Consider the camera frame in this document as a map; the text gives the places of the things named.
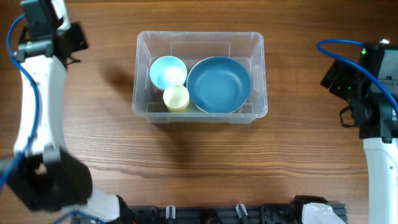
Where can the clear plastic storage container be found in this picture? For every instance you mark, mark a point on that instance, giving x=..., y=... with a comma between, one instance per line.
x=247, y=48

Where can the pale green cup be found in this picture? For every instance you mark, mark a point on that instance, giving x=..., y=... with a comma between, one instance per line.
x=176, y=96

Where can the yellow cup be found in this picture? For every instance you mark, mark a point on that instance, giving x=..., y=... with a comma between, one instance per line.
x=178, y=110

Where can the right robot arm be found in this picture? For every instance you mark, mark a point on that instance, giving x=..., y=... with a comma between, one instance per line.
x=374, y=112

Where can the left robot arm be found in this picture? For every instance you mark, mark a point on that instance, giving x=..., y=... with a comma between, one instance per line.
x=43, y=174

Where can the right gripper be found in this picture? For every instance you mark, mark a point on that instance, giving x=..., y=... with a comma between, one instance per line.
x=337, y=88

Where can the light blue bowl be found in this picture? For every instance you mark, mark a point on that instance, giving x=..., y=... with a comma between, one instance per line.
x=167, y=71

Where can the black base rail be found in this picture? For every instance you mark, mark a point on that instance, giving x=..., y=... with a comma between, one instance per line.
x=264, y=214

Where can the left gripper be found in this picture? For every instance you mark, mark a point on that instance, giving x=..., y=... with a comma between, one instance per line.
x=82, y=42

